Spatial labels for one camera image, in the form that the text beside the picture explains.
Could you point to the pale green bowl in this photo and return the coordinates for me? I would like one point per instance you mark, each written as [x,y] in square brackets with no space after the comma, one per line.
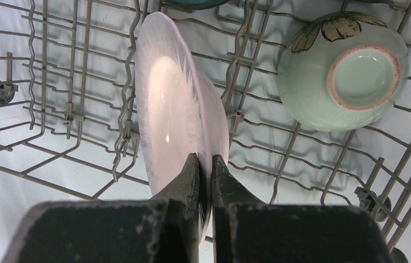
[342,71]

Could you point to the grey wire dish rack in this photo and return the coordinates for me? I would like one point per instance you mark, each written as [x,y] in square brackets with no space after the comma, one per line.
[66,133]

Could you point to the white scalloped plate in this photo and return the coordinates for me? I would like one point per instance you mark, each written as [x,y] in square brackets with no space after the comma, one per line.
[179,109]

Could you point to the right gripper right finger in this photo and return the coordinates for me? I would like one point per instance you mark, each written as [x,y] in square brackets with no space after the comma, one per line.
[246,229]

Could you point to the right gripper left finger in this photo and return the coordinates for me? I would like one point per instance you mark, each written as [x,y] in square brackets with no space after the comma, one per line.
[164,228]

